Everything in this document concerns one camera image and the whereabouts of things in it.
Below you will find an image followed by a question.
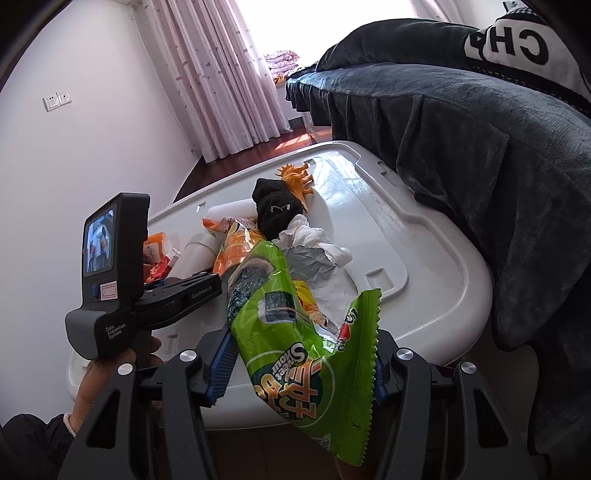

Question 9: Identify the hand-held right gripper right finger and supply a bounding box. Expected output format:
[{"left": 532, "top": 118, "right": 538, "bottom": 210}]
[{"left": 367, "top": 330, "right": 539, "bottom": 480}]

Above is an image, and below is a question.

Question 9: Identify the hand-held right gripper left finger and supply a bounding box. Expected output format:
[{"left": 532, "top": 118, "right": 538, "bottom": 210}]
[{"left": 58, "top": 329, "right": 239, "bottom": 480}]

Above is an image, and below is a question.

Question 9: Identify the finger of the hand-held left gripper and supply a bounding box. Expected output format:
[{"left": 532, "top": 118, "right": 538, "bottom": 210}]
[{"left": 143, "top": 271, "right": 210, "bottom": 294}]

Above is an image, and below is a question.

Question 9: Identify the red white wrapper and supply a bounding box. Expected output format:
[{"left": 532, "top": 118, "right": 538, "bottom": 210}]
[{"left": 144, "top": 249, "right": 182, "bottom": 285}]

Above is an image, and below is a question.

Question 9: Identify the plain orange snack packet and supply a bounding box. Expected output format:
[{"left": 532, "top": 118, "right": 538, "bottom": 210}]
[{"left": 143, "top": 231, "right": 169, "bottom": 266}]

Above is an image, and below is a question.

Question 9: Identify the white paper cup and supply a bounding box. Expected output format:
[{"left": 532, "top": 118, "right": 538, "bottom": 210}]
[{"left": 173, "top": 233, "right": 221, "bottom": 280}]

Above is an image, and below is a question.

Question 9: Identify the green snack packet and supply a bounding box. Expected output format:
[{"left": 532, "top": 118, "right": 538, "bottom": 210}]
[{"left": 226, "top": 240, "right": 383, "bottom": 467}]

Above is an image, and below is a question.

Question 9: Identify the orange fruit print snack packet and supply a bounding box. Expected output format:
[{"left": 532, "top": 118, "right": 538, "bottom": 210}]
[{"left": 202, "top": 217, "right": 267, "bottom": 278}]

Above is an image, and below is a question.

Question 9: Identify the white cloth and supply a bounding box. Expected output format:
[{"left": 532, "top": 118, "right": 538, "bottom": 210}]
[{"left": 207, "top": 202, "right": 256, "bottom": 220}]

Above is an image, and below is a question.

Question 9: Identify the black sock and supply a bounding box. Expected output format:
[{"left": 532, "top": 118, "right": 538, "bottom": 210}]
[{"left": 252, "top": 178, "right": 308, "bottom": 241}]

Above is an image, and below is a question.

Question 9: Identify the yellow orange toy dinosaur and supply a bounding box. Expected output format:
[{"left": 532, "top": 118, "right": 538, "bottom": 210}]
[{"left": 276, "top": 162, "right": 317, "bottom": 212}]

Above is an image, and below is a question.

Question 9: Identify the person's left forearm dark sleeve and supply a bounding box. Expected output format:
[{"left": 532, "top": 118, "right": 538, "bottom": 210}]
[{"left": 0, "top": 412, "right": 77, "bottom": 480}]

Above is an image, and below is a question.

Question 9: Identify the person's left hand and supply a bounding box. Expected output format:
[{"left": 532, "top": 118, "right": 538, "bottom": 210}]
[{"left": 74, "top": 338, "right": 163, "bottom": 439}]

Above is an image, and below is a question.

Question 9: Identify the yellow red snack packet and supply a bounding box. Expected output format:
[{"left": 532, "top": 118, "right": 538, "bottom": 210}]
[{"left": 293, "top": 279, "right": 343, "bottom": 334}]

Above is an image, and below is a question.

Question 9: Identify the silver foil wrapper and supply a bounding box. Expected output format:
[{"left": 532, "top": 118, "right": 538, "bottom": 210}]
[{"left": 281, "top": 244, "right": 362, "bottom": 303}]

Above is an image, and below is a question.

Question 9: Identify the white plastic storage bin lid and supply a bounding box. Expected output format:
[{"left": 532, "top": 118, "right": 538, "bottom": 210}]
[{"left": 67, "top": 141, "right": 493, "bottom": 430}]

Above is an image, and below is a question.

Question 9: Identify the pink patterned curtain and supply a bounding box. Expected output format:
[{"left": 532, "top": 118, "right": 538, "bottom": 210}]
[
  {"left": 410, "top": 0, "right": 463, "bottom": 25},
  {"left": 141, "top": 0, "right": 296, "bottom": 164}
]

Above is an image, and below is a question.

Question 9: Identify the dark grey blanket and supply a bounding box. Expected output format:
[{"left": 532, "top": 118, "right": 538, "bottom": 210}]
[{"left": 284, "top": 18, "right": 591, "bottom": 480}]

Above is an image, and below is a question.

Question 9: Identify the pink folded quilt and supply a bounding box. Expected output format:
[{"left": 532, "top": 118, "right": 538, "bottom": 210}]
[{"left": 263, "top": 48, "right": 301, "bottom": 86}]

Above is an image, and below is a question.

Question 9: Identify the bright window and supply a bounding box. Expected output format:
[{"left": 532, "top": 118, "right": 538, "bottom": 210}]
[{"left": 235, "top": 0, "right": 417, "bottom": 71}]

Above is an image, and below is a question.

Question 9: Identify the black white printed blanket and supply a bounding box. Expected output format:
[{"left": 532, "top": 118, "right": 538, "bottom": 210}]
[{"left": 462, "top": 0, "right": 591, "bottom": 112}]

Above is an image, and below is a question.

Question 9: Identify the white bed frame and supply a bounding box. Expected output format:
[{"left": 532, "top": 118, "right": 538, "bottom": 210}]
[{"left": 302, "top": 111, "right": 336, "bottom": 142}]

